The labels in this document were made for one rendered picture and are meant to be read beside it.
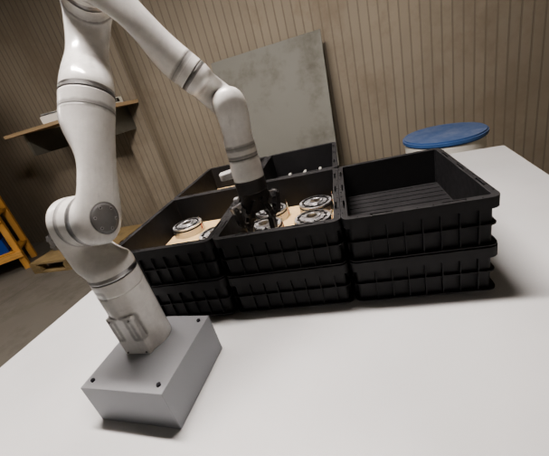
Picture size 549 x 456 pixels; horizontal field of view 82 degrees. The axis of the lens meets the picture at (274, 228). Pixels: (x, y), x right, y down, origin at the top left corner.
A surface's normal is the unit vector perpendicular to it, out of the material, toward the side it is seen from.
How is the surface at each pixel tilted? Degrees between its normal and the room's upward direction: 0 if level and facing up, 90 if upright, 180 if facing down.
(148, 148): 90
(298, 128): 79
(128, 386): 1
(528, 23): 90
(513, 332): 0
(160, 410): 90
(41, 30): 90
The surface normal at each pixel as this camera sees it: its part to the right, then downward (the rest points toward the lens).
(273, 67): -0.29, 0.28
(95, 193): 0.80, -0.14
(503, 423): -0.24, -0.88
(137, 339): -0.20, 0.47
